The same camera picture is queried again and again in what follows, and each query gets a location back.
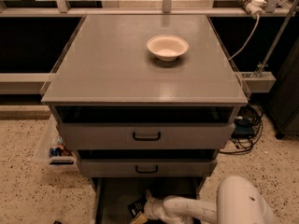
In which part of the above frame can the black cable bundle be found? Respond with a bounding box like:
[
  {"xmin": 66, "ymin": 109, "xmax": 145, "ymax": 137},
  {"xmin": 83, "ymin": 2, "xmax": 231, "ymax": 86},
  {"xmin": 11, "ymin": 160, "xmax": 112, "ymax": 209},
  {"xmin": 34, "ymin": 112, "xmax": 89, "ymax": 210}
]
[{"xmin": 218, "ymin": 105, "xmax": 264, "ymax": 156}]

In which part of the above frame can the blue electronic box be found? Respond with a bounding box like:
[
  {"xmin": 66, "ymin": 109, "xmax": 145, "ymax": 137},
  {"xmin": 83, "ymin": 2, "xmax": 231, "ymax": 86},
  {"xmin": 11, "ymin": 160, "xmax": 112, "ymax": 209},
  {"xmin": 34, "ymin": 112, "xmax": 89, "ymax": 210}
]
[{"xmin": 232, "ymin": 124, "xmax": 255, "ymax": 138}]

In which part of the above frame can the grey metal rail frame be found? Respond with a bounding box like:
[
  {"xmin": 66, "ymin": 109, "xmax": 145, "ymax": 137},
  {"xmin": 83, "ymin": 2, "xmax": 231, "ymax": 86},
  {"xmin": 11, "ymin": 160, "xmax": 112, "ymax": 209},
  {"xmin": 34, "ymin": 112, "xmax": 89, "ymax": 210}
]
[{"xmin": 1, "ymin": 0, "xmax": 296, "ymax": 95}]

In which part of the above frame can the white paper bowl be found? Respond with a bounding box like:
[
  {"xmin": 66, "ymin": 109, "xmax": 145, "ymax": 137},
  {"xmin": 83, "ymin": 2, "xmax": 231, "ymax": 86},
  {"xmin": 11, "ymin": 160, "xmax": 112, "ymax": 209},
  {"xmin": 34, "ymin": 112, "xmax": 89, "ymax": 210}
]
[{"xmin": 147, "ymin": 35, "xmax": 189, "ymax": 62}]

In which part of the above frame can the grey drawer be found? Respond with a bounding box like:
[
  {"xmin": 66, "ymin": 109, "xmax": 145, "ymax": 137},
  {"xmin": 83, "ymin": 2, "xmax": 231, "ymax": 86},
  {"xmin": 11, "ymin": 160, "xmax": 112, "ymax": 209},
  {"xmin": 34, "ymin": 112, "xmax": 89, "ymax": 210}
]
[
  {"xmin": 91, "ymin": 177, "xmax": 204, "ymax": 224},
  {"xmin": 55, "ymin": 105, "xmax": 236, "ymax": 150},
  {"xmin": 78, "ymin": 149, "xmax": 217, "ymax": 177}
]

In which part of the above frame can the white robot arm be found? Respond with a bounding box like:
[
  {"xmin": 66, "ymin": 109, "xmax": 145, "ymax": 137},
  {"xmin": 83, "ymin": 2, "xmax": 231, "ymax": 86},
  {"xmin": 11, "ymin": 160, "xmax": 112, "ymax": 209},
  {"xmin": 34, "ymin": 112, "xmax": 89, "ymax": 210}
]
[{"xmin": 130, "ymin": 175, "xmax": 277, "ymax": 224}]

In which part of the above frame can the grey middle drawer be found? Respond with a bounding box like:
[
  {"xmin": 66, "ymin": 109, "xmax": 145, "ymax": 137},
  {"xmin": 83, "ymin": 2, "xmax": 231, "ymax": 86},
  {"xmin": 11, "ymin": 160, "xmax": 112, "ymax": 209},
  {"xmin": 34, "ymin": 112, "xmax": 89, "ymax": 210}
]
[{"xmin": 78, "ymin": 149, "xmax": 217, "ymax": 177}]

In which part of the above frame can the grey drawer cabinet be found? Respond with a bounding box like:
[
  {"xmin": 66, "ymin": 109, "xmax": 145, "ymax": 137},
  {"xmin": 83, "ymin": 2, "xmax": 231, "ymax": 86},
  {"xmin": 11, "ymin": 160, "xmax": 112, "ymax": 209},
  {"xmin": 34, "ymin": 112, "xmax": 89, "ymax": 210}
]
[{"xmin": 40, "ymin": 13, "xmax": 249, "ymax": 224}]

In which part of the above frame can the grey top drawer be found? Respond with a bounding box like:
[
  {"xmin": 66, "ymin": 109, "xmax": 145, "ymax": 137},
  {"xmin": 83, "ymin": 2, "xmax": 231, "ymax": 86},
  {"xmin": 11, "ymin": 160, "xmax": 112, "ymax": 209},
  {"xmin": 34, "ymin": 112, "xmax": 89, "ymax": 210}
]
[{"xmin": 55, "ymin": 105, "xmax": 236, "ymax": 150}]

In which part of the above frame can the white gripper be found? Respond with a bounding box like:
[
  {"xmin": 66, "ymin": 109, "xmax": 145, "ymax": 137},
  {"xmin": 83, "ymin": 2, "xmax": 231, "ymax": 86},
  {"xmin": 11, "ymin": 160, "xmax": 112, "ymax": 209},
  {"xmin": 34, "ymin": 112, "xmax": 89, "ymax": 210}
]
[{"xmin": 130, "ymin": 189, "xmax": 169, "ymax": 224}]

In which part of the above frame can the white power strip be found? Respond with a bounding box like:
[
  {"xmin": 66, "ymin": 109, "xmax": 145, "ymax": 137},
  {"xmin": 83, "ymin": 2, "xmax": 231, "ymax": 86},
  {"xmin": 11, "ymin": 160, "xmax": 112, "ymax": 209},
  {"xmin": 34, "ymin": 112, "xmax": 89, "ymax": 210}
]
[{"xmin": 237, "ymin": 0, "xmax": 266, "ymax": 17}]

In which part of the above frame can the black rxbar chocolate bar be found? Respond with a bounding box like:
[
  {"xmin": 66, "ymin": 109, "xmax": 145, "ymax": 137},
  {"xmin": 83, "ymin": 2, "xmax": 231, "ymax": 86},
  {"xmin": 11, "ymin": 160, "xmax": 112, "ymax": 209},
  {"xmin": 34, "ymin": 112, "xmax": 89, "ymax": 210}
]
[{"xmin": 128, "ymin": 198, "xmax": 147, "ymax": 217}]

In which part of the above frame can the dark cabinet at right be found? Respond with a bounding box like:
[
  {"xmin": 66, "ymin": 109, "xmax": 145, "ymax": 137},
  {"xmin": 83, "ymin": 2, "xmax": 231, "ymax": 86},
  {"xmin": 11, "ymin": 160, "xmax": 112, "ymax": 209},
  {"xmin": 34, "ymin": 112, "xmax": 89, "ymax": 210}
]
[{"xmin": 268, "ymin": 38, "xmax": 299, "ymax": 139}]

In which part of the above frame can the metal diagonal rod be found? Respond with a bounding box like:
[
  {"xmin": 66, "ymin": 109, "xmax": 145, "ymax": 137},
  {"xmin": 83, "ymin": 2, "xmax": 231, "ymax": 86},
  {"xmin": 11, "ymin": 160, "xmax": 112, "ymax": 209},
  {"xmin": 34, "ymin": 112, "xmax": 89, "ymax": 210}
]
[{"xmin": 252, "ymin": 0, "xmax": 299, "ymax": 77}]

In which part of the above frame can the grey bottom drawer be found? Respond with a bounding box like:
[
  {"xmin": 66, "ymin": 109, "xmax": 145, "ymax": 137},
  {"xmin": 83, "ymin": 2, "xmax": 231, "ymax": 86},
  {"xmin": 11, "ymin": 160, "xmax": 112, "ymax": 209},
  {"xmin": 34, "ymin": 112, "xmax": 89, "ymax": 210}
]
[{"xmin": 91, "ymin": 177, "xmax": 204, "ymax": 224}]

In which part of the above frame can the white power cable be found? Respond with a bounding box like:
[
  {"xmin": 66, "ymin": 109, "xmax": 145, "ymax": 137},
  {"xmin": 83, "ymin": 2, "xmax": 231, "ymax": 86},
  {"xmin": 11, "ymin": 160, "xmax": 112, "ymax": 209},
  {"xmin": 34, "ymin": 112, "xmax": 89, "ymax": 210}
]
[{"xmin": 227, "ymin": 13, "xmax": 261, "ymax": 62}]

